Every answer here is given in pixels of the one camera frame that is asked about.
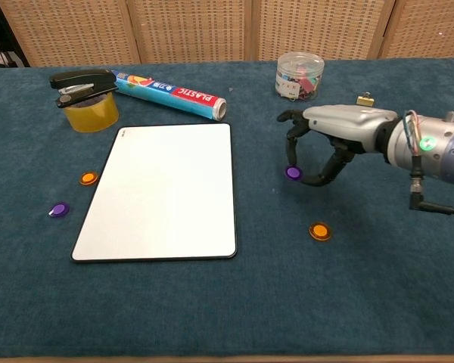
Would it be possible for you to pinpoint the yellow clear tape roll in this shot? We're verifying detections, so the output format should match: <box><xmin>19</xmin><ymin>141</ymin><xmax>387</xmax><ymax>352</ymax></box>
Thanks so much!
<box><xmin>63</xmin><ymin>92</ymin><xmax>120</xmax><ymax>134</ymax></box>

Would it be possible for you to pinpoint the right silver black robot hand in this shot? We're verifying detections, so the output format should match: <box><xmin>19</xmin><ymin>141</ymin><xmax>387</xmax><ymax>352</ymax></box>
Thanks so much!
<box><xmin>276</xmin><ymin>104</ymin><xmax>400</xmax><ymax>188</ymax></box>

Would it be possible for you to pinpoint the blue plastic wrap roll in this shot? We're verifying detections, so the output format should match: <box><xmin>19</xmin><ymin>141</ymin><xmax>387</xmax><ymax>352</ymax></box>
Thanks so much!
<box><xmin>111</xmin><ymin>70</ymin><xmax>228</xmax><ymax>122</ymax></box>

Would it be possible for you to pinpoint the clear jar of binder clips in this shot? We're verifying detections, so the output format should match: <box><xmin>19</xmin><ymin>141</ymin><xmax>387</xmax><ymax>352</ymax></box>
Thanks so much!
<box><xmin>275</xmin><ymin>51</ymin><xmax>325</xmax><ymax>102</ymax></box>

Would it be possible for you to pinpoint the black stapler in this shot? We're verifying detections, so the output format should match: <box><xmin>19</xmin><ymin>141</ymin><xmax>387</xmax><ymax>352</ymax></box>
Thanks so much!
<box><xmin>48</xmin><ymin>68</ymin><xmax>119</xmax><ymax>110</ymax></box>

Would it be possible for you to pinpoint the white rectangular board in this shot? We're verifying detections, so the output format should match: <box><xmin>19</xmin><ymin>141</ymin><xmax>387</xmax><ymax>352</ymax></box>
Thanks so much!
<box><xmin>70</xmin><ymin>123</ymin><xmax>238</xmax><ymax>263</ymax></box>

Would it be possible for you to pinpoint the wicker folding screen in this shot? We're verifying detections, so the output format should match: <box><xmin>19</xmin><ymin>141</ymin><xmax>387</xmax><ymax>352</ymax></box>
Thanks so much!
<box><xmin>0</xmin><ymin>0</ymin><xmax>454</xmax><ymax>68</ymax></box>

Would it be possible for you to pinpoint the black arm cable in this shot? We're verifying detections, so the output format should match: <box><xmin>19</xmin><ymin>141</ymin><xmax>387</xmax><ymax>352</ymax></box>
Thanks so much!
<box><xmin>407</xmin><ymin>150</ymin><xmax>454</xmax><ymax>220</ymax></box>

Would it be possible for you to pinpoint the blue table mat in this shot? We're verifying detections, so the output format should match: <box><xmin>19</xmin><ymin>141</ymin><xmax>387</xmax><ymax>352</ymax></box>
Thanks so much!
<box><xmin>0</xmin><ymin>57</ymin><xmax>454</xmax><ymax>358</ymax></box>

